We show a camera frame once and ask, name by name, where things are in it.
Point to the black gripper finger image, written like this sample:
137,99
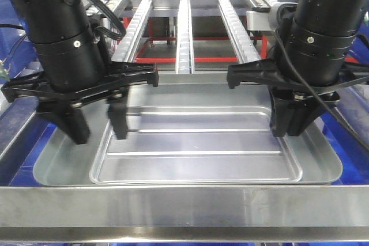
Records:
117,112
301,113
283,109
70,120

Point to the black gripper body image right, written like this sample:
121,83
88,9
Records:
266,72

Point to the small silver ribbed tray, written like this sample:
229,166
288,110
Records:
195,145

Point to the blue bin under tray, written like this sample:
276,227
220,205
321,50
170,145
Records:
351,159

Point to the large grey metal tray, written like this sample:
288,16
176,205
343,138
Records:
317,153

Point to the steel rack front bar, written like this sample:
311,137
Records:
185,213

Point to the black cable image right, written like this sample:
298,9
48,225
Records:
333,113

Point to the black cable image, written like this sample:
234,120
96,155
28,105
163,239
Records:
114,20
333,113

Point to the right roller track rail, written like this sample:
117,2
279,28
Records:
240,40

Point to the roller track rail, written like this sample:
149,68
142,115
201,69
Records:
240,40
125,50
184,40

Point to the red floor frame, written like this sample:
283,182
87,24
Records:
212,47

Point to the left roller track rail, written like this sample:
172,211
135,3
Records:
125,50

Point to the black cable image left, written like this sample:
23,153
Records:
114,20

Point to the centre roller track rail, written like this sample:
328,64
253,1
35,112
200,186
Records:
184,40

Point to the steel left divider rail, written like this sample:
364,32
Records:
23,135

